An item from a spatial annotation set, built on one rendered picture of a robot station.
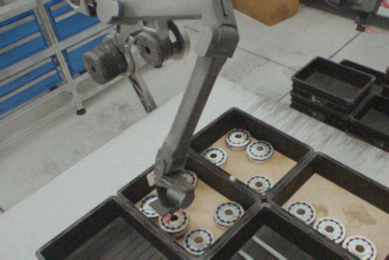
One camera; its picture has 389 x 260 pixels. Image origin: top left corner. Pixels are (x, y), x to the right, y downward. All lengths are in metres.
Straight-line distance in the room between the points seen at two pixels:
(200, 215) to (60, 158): 1.81
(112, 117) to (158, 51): 1.69
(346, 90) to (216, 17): 1.65
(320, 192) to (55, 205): 1.04
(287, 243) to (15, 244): 1.01
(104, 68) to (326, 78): 1.34
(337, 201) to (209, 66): 0.71
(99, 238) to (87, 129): 1.86
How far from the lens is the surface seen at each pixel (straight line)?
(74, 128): 3.23
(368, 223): 1.39
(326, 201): 1.41
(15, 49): 2.95
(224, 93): 2.07
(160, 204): 1.22
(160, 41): 1.59
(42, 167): 3.01
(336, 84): 2.53
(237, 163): 1.51
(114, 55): 2.05
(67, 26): 3.07
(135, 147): 1.84
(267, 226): 1.33
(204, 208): 1.38
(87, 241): 1.40
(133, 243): 1.35
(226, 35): 0.95
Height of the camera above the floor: 1.93
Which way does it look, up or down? 46 degrees down
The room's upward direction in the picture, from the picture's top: 4 degrees counter-clockwise
